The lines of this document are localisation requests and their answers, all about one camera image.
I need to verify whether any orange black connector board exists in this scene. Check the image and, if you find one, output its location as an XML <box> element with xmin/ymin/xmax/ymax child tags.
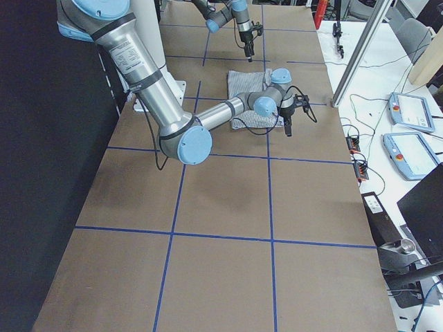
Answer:
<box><xmin>352</xmin><ymin>156</ymin><xmax>369</xmax><ymax>183</ymax></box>

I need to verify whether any blue white striped polo shirt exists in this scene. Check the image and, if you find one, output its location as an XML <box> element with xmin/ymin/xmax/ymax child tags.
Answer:
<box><xmin>226</xmin><ymin>68</ymin><xmax>287</xmax><ymax>131</ymax></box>

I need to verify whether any black monitor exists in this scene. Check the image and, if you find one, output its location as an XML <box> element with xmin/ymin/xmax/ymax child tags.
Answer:
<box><xmin>397</xmin><ymin>164</ymin><xmax>442</xmax><ymax>262</ymax></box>

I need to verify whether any grey office chair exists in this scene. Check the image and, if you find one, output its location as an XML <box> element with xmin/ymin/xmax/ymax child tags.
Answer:
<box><xmin>395</xmin><ymin>18</ymin><xmax>435</xmax><ymax>64</ymax></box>

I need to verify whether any brown table cover mat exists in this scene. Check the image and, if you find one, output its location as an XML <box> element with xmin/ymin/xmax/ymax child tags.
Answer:
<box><xmin>33</xmin><ymin>2</ymin><xmax>396</xmax><ymax>331</ymax></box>

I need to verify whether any aluminium frame post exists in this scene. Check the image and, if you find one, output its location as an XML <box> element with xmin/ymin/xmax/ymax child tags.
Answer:
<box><xmin>332</xmin><ymin>0</ymin><xmax>392</xmax><ymax>108</ymax></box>

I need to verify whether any black box with label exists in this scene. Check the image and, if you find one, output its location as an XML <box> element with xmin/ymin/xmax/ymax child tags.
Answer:
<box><xmin>361</xmin><ymin>192</ymin><xmax>403</xmax><ymax>247</ymax></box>

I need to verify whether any silver metal cylinder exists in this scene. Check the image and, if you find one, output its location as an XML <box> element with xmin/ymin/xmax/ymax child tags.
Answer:
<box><xmin>397</xmin><ymin>238</ymin><xmax>416</xmax><ymax>255</ymax></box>

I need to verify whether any lower teach pendant tablet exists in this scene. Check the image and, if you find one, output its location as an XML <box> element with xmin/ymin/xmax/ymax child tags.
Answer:
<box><xmin>382</xmin><ymin>132</ymin><xmax>440</xmax><ymax>181</ymax></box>

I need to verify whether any teach pendant tablet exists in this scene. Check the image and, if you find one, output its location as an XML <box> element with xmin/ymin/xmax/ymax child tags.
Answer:
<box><xmin>382</xmin><ymin>132</ymin><xmax>440</xmax><ymax>181</ymax></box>
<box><xmin>388</xmin><ymin>92</ymin><xmax>435</xmax><ymax>133</ymax></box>

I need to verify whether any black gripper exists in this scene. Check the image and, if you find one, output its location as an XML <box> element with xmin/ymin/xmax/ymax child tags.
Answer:
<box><xmin>279</xmin><ymin>94</ymin><xmax>310</xmax><ymax>137</ymax></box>
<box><xmin>238</xmin><ymin>20</ymin><xmax>262</xmax><ymax>62</ymax></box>

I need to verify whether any upper teach pendant tablet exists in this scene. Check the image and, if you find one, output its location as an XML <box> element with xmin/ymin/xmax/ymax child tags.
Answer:
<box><xmin>388</xmin><ymin>92</ymin><xmax>435</xmax><ymax>133</ymax></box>

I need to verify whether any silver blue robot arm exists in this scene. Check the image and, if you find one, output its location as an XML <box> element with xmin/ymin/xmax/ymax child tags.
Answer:
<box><xmin>57</xmin><ymin>1</ymin><xmax>312</xmax><ymax>165</ymax></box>
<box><xmin>191</xmin><ymin>0</ymin><xmax>263</xmax><ymax>62</ymax></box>

